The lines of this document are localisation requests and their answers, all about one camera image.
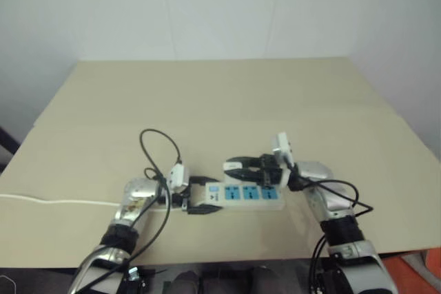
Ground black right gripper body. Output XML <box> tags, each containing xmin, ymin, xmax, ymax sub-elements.
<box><xmin>256</xmin><ymin>153</ymin><xmax>289</xmax><ymax>187</ymax></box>

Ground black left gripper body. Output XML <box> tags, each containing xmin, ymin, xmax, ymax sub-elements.
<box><xmin>170</xmin><ymin>182</ymin><xmax>194</xmax><ymax>213</ymax></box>

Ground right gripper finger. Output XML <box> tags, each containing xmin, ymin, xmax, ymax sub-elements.
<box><xmin>225</xmin><ymin>167</ymin><xmax>263</xmax><ymax>182</ymax></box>
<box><xmin>225</xmin><ymin>156</ymin><xmax>261</xmax><ymax>168</ymax></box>

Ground white power strip blue sockets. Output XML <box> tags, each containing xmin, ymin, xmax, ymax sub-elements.
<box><xmin>205</xmin><ymin>180</ymin><xmax>285</xmax><ymax>213</ymax></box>

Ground orange object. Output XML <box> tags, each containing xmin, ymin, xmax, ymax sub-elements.
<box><xmin>378</xmin><ymin>250</ymin><xmax>441</xmax><ymax>294</ymax></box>

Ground black furniture piece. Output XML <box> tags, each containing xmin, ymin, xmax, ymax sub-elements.
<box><xmin>0</xmin><ymin>125</ymin><xmax>20</xmax><ymax>175</ymax></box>

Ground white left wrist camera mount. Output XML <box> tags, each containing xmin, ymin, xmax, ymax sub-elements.
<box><xmin>167</xmin><ymin>164</ymin><xmax>191</xmax><ymax>192</ymax></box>

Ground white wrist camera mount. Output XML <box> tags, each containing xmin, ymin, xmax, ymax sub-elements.
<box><xmin>270</xmin><ymin>132</ymin><xmax>296</xmax><ymax>187</ymax></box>
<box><xmin>167</xmin><ymin>164</ymin><xmax>191</xmax><ymax>192</ymax></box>

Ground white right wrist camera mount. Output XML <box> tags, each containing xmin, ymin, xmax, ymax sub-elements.
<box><xmin>270</xmin><ymin>132</ymin><xmax>296</xmax><ymax>187</ymax></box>

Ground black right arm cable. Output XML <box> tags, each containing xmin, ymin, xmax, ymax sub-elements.
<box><xmin>289</xmin><ymin>165</ymin><xmax>375</xmax><ymax>294</ymax></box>

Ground white power strip cord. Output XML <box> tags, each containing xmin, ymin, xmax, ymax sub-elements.
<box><xmin>0</xmin><ymin>193</ymin><xmax>182</xmax><ymax>213</ymax></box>

